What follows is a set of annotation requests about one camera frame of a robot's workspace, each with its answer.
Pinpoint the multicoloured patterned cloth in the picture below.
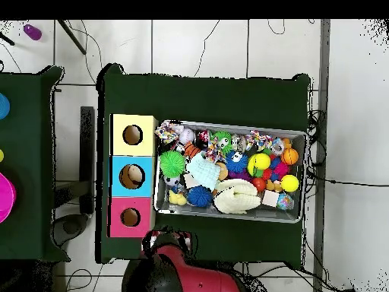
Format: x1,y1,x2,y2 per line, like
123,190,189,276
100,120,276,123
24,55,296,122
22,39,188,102
154,121,180,144

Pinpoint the white toy baseball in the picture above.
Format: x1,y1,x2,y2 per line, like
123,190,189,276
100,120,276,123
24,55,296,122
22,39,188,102
178,127,195,144

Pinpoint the light blue waffle cloth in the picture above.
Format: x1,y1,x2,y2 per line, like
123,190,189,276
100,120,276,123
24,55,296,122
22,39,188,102
185,151,222,191

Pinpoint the shallow clear mesh bin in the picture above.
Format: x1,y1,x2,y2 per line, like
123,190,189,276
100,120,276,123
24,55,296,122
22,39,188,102
153,119,308,224

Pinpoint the blue spiky ball with eyes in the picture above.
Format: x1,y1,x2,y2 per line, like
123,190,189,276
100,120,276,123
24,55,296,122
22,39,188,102
225,150,249,173

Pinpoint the black rod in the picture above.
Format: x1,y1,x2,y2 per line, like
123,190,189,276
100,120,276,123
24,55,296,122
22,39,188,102
57,19,87,56

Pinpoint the orange toy basketball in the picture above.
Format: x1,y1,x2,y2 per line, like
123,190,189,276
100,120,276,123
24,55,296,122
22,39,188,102
280,148,299,166

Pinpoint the thin black floor cable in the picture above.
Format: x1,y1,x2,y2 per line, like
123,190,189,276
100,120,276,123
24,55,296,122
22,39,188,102
193,19,220,78

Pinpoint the orange striped tiger plush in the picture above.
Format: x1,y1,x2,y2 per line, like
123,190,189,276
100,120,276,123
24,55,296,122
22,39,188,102
183,141,201,158

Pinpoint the yellow duck plush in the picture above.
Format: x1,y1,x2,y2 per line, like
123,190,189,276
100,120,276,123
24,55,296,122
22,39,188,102
167,189,188,207

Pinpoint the dark green side table cloth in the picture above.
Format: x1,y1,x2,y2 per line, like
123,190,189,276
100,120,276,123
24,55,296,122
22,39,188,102
0,65,71,262

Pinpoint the green spiky rubber ball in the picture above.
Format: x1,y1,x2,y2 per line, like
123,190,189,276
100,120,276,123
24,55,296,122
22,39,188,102
159,150,187,179

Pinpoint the pink round disc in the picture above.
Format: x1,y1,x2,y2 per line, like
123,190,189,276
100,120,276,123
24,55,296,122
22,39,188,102
0,171,17,224

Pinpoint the wooden box with three holes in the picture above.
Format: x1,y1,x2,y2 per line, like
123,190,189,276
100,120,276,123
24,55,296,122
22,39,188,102
109,113,159,239

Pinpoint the grey round floor base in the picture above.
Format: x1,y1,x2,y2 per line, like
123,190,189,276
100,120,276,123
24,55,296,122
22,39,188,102
51,213,90,247

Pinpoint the purple bottle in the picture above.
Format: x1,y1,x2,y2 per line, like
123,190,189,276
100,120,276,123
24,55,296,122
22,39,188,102
23,24,43,41

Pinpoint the green spiky ball with eyes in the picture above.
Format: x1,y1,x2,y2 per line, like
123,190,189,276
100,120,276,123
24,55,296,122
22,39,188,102
210,130,233,154

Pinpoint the blue round object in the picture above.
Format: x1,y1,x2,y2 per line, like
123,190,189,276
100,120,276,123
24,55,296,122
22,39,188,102
0,92,11,120

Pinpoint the cream waffle cloth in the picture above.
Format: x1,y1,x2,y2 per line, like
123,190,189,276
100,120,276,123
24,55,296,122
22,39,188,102
213,178,262,214

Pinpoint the yellow tennis ball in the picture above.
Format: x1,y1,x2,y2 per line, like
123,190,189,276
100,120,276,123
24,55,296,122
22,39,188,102
280,174,300,193

